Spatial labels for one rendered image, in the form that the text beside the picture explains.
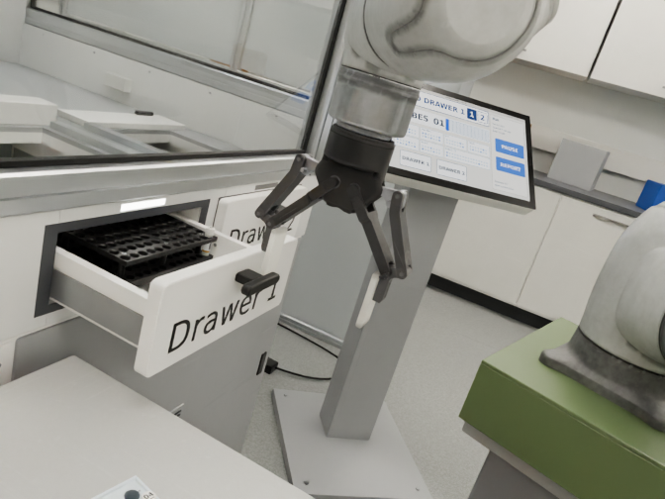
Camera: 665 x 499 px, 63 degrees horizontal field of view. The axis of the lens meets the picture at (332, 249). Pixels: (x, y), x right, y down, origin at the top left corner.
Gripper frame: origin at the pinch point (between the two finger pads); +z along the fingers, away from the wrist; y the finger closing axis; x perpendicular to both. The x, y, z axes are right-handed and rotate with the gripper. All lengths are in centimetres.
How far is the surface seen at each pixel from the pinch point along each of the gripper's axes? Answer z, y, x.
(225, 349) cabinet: 32.4, 24.9, -28.5
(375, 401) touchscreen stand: 71, 4, -100
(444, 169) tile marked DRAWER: -9, 6, -89
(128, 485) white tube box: 11.6, 1.5, 26.9
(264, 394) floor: 91, 43, -102
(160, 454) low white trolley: 15.1, 4.1, 19.0
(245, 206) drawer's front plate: -0.3, 23.3, -19.7
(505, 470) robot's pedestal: 22.6, -30.4, -20.4
